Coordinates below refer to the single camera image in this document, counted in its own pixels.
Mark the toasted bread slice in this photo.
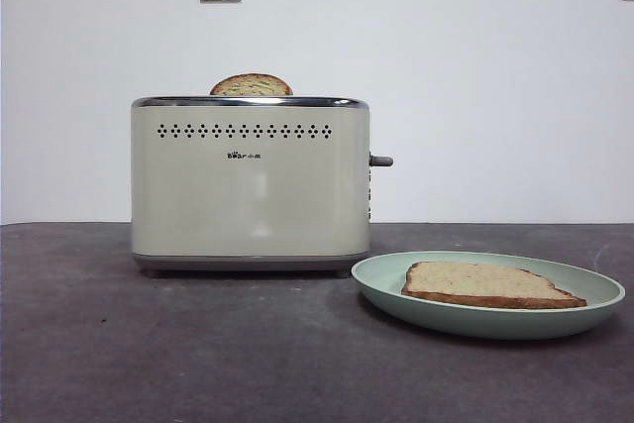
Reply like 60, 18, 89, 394
209, 73, 294, 97
400, 260, 588, 310

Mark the pale green round plate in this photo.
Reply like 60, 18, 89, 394
350, 251, 626, 342

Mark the cream toaster with chrome top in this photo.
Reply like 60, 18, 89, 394
130, 94, 395, 279

